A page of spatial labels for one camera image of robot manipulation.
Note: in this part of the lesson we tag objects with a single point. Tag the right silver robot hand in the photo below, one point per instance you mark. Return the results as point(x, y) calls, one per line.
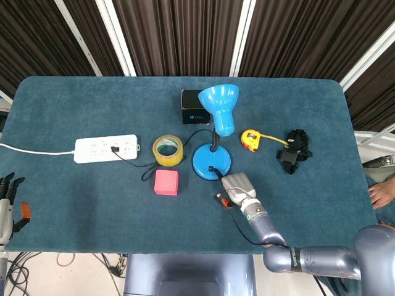
point(239, 188)

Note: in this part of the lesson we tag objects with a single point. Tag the dark brown curtain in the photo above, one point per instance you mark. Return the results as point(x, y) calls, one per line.
point(185, 31)

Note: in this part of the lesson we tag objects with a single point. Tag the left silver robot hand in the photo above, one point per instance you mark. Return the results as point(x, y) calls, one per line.
point(6, 216)

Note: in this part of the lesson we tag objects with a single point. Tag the yellow packing tape roll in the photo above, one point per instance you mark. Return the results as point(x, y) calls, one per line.
point(168, 160)

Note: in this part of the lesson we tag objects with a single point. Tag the yellow tape measure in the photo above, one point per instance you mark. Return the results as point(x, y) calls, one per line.
point(251, 138)

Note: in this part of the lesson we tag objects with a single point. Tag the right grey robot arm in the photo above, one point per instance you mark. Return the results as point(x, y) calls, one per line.
point(324, 259)

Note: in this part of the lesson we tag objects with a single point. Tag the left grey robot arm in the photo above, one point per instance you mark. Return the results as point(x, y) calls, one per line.
point(2, 262)

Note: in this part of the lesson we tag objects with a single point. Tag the blue gooseneck desk lamp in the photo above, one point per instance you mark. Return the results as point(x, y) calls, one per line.
point(222, 117)

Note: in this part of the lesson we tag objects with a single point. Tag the blue fabric table cloth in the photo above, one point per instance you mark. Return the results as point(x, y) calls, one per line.
point(92, 216)

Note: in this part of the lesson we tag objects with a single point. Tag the grey robot torso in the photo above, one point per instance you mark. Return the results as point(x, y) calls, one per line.
point(185, 277)

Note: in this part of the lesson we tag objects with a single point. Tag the bystander bare hand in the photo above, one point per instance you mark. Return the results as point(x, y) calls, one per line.
point(384, 194)

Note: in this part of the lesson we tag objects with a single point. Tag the red foam cube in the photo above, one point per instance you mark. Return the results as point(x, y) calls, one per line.
point(166, 182)

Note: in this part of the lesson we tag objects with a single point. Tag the white power strip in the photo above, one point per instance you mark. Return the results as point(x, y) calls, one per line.
point(92, 148)

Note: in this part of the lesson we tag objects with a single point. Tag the black cardboard box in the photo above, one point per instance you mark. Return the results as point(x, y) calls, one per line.
point(191, 101)

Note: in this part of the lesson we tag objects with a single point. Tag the white metal frame post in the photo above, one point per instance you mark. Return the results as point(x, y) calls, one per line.
point(118, 40)
point(367, 55)
point(242, 40)
point(80, 40)

